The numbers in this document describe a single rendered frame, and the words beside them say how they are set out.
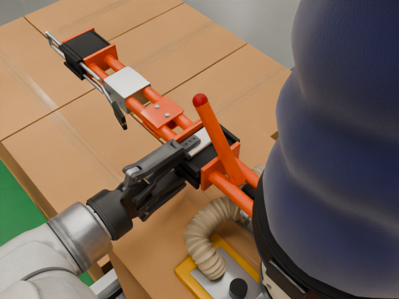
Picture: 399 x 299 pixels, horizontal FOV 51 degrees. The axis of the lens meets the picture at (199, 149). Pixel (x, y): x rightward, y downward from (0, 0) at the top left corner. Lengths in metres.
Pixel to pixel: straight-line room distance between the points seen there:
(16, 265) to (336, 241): 0.38
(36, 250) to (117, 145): 0.87
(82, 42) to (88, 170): 0.57
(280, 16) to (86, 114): 1.75
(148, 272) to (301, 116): 0.48
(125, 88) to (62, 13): 1.27
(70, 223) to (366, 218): 0.39
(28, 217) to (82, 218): 1.40
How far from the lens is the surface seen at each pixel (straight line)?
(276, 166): 0.42
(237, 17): 2.89
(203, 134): 0.69
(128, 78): 0.81
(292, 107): 0.35
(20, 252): 0.59
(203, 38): 1.80
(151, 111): 0.74
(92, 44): 0.89
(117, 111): 0.75
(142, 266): 0.74
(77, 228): 0.60
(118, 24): 1.91
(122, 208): 0.61
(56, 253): 0.59
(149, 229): 0.77
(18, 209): 2.04
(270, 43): 2.69
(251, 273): 0.72
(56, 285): 0.49
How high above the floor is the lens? 1.63
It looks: 52 degrees down
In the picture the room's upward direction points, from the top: straight up
